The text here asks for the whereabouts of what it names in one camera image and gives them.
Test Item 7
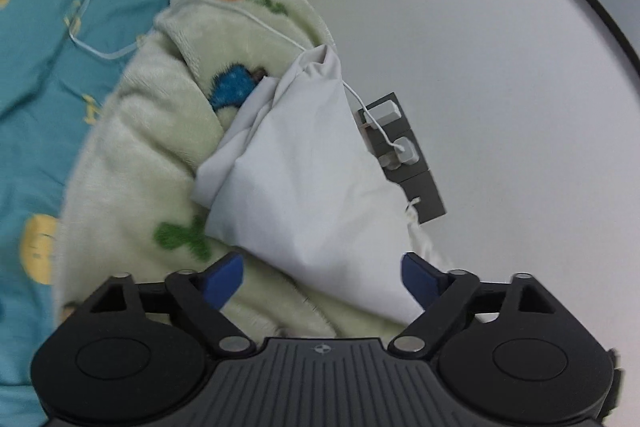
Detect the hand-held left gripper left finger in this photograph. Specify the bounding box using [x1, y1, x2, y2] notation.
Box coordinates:
[62, 252, 253, 358]

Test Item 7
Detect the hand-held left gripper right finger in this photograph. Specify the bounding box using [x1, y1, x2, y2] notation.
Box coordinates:
[387, 252, 558, 358]

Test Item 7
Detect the white garment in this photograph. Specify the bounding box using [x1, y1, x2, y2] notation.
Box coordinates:
[192, 44, 451, 325]

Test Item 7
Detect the white charger plug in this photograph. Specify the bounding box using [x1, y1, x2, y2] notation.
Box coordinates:
[364, 102, 404, 128]
[379, 137, 421, 168]

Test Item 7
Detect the pale green fleece blanket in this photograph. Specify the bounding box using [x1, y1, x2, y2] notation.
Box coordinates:
[55, 0, 351, 340]

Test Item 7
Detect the bed with teal patterned sheet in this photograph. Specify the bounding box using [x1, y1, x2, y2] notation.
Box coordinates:
[0, 0, 201, 388]

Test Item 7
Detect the grey wall socket panel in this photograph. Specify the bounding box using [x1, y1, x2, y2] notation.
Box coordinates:
[356, 92, 447, 225]

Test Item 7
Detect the white charging cable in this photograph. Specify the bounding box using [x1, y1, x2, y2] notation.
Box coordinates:
[39, 0, 408, 155]

